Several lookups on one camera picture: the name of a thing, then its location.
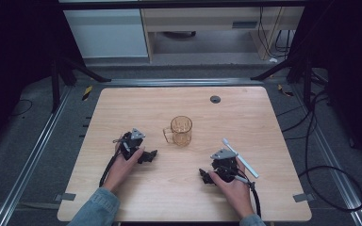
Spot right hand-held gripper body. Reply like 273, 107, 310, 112
209, 148, 250, 184

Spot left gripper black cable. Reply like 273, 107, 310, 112
98, 146, 123, 188

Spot amber glass cup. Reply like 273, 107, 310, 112
162, 115, 194, 148

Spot white toothbrush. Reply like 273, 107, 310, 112
222, 137, 261, 180

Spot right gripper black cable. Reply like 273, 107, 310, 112
234, 174, 263, 218

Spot black metal stand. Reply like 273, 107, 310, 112
50, 56, 112, 114
250, 56, 314, 109

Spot grey tape patch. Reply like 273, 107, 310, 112
53, 192, 77, 202
292, 192, 316, 203

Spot person's left hand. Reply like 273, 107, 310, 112
101, 145, 146, 193

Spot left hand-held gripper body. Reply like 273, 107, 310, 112
112, 127, 146, 161

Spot light wooden desk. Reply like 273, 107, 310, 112
140, 6, 305, 61

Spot white cabinet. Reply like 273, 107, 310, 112
62, 8, 150, 59

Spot yellow black tape strip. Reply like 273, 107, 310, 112
81, 85, 94, 102
276, 83, 295, 98

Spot aluminium floor rail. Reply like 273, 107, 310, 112
0, 85, 74, 226
289, 84, 362, 226
101, 77, 266, 88

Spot black hanging desk cables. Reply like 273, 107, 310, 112
256, 6, 292, 59

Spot black looped floor cable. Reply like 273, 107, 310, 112
275, 89, 362, 212

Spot person's right hand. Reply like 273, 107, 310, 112
208, 155, 255, 220

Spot thin black floor cable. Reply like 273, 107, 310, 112
10, 98, 34, 118

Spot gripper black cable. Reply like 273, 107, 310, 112
98, 146, 123, 188
234, 174, 263, 218

